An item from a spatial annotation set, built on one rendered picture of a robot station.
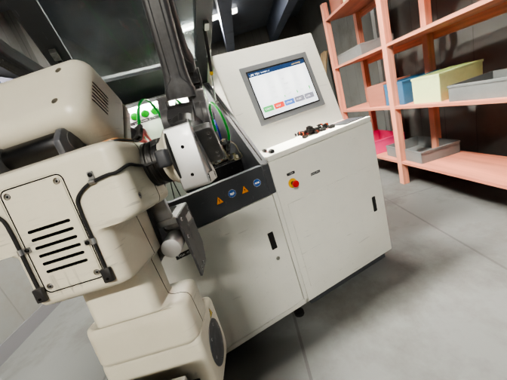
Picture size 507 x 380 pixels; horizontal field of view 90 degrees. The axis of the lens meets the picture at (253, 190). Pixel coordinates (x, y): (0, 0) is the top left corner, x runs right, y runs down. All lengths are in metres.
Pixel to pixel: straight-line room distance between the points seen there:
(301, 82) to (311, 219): 0.85
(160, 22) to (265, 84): 1.09
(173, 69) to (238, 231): 0.87
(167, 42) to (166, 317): 0.55
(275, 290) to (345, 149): 0.88
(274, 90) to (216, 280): 1.12
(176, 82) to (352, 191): 1.25
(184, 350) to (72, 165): 0.42
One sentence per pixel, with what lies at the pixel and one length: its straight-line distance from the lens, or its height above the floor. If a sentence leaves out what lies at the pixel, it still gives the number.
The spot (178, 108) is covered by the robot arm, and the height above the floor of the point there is 1.26.
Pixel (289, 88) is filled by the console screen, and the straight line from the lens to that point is 1.68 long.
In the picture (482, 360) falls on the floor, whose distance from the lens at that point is 1.57.
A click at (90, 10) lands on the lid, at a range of 1.35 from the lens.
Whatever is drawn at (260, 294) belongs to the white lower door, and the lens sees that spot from 1.48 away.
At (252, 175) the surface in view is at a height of 0.92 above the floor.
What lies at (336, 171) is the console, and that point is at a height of 0.75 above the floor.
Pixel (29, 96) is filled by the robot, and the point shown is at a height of 1.34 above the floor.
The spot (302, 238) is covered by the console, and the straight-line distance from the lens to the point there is 1.46.
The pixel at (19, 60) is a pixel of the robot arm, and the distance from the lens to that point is 1.02.
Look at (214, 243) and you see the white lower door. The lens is 1.26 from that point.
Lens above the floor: 1.21
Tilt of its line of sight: 17 degrees down
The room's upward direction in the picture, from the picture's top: 18 degrees counter-clockwise
